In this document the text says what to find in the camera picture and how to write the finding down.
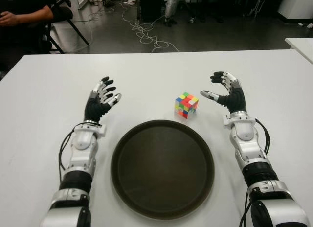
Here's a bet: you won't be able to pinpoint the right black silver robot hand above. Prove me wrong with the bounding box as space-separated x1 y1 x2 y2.
200 71 246 114

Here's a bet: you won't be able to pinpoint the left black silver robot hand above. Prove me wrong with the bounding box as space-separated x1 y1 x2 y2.
84 76 122 124

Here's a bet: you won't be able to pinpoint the multicoloured Rubik's cube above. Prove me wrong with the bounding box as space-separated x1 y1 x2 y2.
174 91 199 120

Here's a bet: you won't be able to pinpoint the dark brown round plate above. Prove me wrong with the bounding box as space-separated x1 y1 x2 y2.
110 119 215 221

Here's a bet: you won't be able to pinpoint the white side table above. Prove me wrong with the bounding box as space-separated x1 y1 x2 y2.
285 37 313 63

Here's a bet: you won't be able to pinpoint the metal stand legs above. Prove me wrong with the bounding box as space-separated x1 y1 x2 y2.
249 0 266 20

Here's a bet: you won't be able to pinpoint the black office chair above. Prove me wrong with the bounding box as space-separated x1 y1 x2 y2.
41 0 90 54

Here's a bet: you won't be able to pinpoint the seated person in black shirt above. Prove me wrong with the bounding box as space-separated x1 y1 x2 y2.
0 0 54 73

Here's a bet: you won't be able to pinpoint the white cabinet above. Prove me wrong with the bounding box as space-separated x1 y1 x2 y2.
277 0 313 23

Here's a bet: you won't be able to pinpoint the black cabinet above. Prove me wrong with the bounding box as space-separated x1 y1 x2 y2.
136 0 167 22

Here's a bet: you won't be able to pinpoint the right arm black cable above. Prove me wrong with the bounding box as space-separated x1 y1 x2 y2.
255 118 272 156

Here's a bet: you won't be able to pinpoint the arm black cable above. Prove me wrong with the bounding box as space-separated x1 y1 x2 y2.
255 118 272 156
58 124 81 181

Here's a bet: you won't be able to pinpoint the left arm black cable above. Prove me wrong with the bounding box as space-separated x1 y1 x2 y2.
58 124 81 181

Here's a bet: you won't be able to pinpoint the white floor cable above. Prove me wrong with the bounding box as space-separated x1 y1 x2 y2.
107 6 180 53

